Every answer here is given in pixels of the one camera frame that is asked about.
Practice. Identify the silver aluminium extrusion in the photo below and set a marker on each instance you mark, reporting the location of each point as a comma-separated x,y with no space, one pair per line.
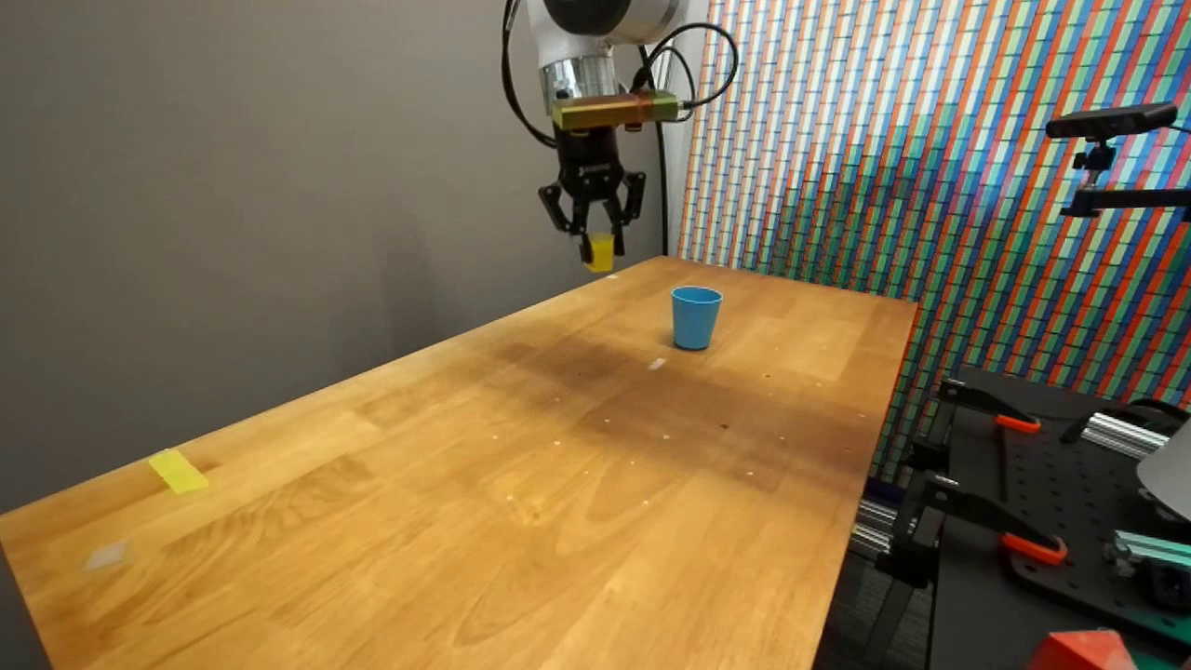
1123,434

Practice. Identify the yellow cube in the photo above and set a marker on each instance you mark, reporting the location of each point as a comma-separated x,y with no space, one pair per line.
602,255

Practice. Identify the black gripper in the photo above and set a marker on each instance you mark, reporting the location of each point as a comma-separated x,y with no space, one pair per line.
588,158

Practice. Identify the yellow tape strip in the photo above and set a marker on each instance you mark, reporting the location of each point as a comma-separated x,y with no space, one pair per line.
177,470

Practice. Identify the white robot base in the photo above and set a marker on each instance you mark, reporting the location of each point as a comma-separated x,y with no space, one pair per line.
1175,477

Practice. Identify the red block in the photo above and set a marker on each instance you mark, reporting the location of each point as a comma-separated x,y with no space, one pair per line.
1080,651

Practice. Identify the black perforated breadboard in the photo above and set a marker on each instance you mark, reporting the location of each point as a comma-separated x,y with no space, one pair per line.
1080,496

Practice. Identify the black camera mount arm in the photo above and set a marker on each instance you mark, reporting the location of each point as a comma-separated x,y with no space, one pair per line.
1123,199

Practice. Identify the short silver extrusion end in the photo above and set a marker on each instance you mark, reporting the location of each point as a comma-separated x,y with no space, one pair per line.
880,523

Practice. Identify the teal metal bar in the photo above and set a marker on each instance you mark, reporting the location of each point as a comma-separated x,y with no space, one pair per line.
1155,549

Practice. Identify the white vertical frame post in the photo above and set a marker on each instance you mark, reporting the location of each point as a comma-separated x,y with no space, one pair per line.
688,171

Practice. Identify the black stereo camera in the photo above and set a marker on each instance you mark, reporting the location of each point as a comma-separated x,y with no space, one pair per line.
1111,119

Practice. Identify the blue plastic cup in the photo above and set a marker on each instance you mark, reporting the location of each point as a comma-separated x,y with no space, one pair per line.
695,321

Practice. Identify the gold green wrist camera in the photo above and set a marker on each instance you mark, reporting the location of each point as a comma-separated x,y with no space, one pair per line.
617,114

